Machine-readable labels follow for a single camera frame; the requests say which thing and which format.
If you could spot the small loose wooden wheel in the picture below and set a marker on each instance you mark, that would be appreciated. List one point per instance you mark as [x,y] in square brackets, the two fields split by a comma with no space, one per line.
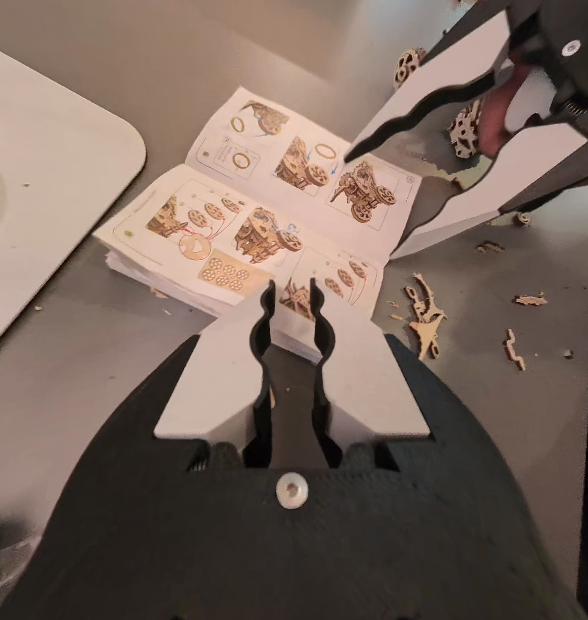
[522,219]

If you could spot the person's right hand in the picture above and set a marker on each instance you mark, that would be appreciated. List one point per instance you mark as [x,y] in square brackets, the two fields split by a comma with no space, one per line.
[495,121]

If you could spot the wooden buggy model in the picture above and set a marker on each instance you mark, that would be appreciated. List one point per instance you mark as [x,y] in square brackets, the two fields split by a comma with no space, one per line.
[463,131]

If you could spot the small wooden stick piece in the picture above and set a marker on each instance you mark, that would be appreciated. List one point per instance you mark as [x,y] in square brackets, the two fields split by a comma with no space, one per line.
[531,300]

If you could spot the small notched wooden piece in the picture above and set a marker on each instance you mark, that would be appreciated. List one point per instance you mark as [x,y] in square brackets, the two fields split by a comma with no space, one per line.
[490,247]

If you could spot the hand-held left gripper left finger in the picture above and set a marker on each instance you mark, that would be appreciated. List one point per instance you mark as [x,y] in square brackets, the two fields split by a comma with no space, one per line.
[211,387]

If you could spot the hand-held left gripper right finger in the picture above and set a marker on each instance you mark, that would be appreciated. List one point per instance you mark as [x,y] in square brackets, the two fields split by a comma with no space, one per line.
[371,387]

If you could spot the white board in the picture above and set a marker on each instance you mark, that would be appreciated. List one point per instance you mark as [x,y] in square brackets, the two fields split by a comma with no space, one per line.
[42,193]

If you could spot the clear plastic bag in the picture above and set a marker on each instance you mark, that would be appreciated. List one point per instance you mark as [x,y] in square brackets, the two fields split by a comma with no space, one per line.
[8,571]

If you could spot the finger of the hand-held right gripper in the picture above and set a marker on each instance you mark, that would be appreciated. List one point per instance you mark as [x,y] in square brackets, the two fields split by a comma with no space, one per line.
[449,63]
[526,169]

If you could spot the zigzag wooden piece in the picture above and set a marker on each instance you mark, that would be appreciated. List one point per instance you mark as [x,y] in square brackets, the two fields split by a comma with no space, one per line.
[514,351]

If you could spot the instruction booklet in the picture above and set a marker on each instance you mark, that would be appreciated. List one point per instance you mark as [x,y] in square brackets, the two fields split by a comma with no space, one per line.
[274,203]

